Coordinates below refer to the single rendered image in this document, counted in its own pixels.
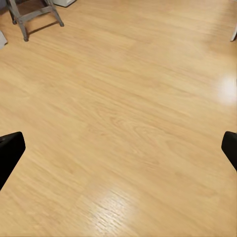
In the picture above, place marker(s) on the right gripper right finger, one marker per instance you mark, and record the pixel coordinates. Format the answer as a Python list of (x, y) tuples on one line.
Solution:
[(229, 147)]

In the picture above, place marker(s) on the desk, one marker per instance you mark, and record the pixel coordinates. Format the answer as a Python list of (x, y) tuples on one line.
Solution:
[(59, 2)]

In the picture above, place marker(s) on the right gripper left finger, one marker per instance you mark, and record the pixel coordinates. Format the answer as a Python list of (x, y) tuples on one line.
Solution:
[(12, 147)]

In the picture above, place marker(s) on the taboret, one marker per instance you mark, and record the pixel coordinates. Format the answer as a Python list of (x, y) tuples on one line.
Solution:
[(15, 15)]

